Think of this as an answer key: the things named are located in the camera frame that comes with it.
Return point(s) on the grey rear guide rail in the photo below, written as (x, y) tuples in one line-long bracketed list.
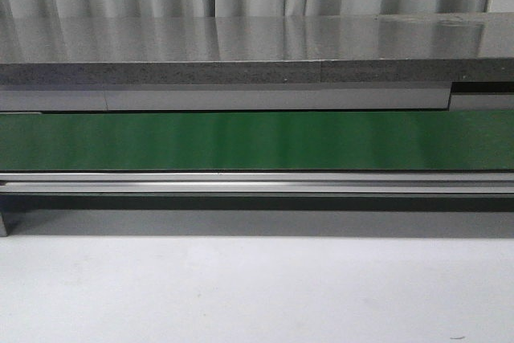
[(414, 95)]

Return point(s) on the aluminium conveyor front rail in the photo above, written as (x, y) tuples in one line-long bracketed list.
[(258, 183)]

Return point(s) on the grey conveyor support leg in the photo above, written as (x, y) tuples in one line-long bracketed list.
[(8, 223)]

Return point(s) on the grey stone slab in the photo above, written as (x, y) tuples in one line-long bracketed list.
[(258, 50)]

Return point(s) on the green conveyor belt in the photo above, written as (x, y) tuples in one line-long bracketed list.
[(387, 140)]

